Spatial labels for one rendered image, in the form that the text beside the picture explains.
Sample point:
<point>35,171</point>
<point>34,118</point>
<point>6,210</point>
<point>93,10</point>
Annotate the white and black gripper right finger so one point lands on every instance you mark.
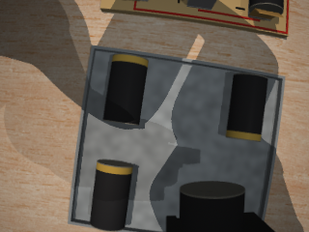
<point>252,223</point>

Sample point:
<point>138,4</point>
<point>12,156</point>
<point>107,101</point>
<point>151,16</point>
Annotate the tan battery holder board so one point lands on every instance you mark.
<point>224,13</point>

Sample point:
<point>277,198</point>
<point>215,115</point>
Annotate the black battery with gold end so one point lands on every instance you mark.
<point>110,196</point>
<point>247,107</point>
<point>125,89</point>
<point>276,6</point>
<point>212,206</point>

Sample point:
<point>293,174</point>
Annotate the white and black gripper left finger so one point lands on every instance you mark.
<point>173,224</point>

